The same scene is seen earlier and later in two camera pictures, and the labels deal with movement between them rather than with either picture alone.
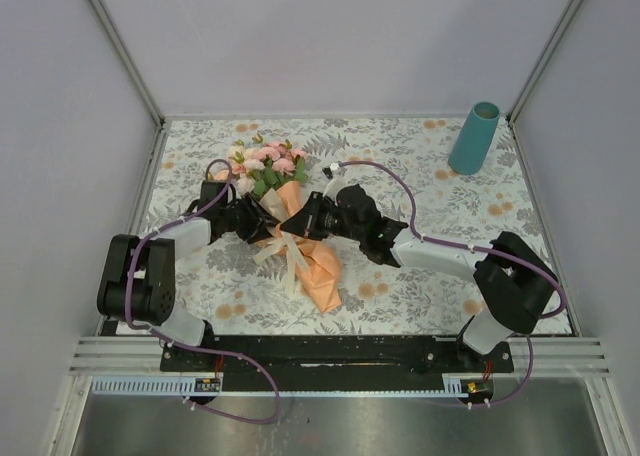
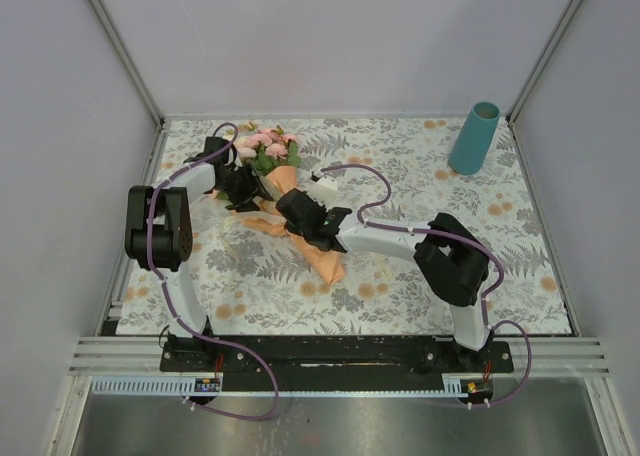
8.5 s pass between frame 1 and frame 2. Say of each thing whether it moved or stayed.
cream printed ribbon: moved
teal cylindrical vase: stayed
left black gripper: moved
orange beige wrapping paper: moved
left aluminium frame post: stayed
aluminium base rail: stayed
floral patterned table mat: stayed
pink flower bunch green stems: moved
